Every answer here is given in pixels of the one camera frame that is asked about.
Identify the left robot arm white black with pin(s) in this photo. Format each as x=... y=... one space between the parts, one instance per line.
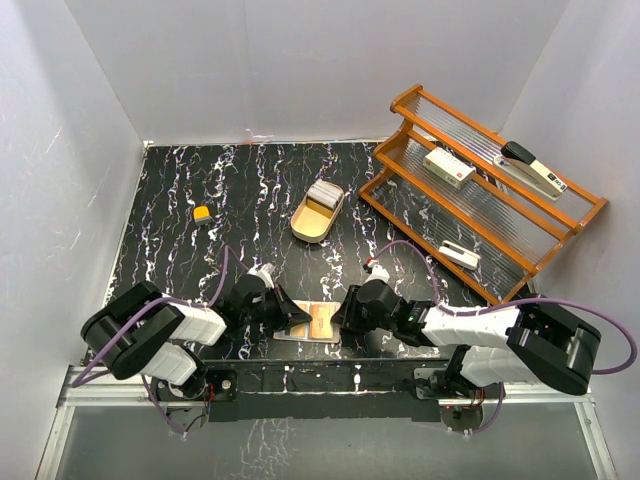
x=137 y=332

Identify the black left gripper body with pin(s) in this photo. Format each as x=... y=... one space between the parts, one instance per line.
x=267 y=310

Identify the beige oval card tray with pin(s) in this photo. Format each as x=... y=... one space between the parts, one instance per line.
x=311 y=221

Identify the white card stack in tray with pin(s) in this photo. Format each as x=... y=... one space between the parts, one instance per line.
x=325 y=194

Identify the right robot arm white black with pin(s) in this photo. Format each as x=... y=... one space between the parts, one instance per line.
x=534 y=343

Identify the orange yellow small block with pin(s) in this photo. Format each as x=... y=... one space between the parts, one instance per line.
x=202 y=215

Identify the large black beige stapler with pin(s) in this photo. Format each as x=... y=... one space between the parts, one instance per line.
x=521 y=165

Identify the white staples box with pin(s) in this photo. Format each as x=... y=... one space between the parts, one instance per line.
x=448 y=167

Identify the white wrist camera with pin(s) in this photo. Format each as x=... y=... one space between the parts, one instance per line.
x=264 y=272
x=375 y=271

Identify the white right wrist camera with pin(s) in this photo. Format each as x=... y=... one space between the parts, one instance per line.
x=375 y=271

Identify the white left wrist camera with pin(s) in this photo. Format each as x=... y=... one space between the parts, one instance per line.
x=264 y=272

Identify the beige leather card holder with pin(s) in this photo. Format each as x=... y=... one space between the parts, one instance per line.
x=301 y=333

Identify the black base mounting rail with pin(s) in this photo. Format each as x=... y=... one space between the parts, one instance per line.
x=319 y=389

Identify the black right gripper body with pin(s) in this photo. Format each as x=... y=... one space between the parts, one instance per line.
x=359 y=319

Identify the orange wooden shelf rack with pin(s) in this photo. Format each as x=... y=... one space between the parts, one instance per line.
x=514 y=230

